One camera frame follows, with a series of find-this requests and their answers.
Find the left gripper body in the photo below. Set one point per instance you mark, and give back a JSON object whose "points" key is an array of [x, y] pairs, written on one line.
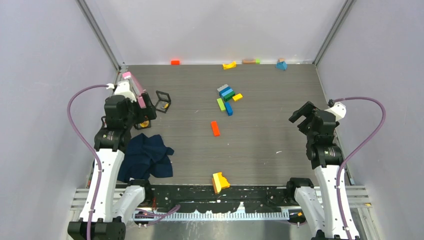
{"points": [[136, 114]]}

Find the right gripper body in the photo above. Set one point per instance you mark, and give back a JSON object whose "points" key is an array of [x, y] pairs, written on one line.
{"points": [[309, 136]]}

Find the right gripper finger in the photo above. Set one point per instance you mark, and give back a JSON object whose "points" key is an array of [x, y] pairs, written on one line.
{"points": [[304, 111], [305, 126]]}

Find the navy blue t-shirt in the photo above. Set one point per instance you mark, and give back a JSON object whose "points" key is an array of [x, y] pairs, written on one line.
{"points": [[146, 156]]}

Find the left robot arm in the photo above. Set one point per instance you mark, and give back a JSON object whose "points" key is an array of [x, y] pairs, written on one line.
{"points": [[101, 218]]}

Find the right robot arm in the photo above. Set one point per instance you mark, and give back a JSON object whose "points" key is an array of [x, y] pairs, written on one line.
{"points": [[329, 218]]}

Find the pink metronome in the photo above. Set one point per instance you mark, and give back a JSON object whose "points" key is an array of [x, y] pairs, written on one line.
{"points": [[137, 89]]}

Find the blue triangle block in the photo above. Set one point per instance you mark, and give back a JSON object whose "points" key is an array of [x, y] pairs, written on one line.
{"points": [[282, 65]]}

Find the yellow small block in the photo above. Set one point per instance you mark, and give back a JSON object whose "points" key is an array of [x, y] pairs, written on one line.
{"points": [[237, 97]]}

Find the blue long block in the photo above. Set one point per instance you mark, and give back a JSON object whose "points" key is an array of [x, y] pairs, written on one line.
{"points": [[228, 108]]}

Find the tan flat block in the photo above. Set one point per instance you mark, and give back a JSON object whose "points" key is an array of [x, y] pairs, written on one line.
{"points": [[249, 61]]}

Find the grey blue green block stack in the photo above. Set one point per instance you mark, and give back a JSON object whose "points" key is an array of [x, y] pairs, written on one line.
{"points": [[226, 92]]}

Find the lime green block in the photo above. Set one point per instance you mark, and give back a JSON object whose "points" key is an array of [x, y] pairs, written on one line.
{"points": [[221, 104]]}

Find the yellow arch block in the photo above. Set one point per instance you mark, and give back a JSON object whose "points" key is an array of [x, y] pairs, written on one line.
{"points": [[227, 66]]}

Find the orange long block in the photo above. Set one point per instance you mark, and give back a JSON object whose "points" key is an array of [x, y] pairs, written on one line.
{"points": [[215, 128]]}

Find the yellow orange block stack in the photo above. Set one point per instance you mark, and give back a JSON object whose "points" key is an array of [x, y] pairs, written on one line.
{"points": [[219, 182]]}

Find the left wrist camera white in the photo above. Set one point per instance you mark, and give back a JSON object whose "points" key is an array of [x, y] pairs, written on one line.
{"points": [[124, 88]]}

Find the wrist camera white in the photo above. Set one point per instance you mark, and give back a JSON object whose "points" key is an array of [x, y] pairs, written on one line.
{"points": [[124, 88], [338, 110]]}

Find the black frame stand near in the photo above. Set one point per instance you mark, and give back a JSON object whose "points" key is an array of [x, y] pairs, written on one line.
{"points": [[143, 125]]}

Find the black frame stand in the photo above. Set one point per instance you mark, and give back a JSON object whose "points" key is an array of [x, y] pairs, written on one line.
{"points": [[164, 101], [143, 125]]}

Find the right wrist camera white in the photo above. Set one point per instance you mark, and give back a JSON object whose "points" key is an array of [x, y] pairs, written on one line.
{"points": [[338, 110]]}

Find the black frame stand far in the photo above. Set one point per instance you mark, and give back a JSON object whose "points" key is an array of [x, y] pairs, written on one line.
{"points": [[164, 101]]}

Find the red block at wall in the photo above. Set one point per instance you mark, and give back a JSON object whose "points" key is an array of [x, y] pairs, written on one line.
{"points": [[175, 62]]}

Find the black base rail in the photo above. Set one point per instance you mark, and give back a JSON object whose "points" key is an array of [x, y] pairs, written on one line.
{"points": [[202, 198]]}

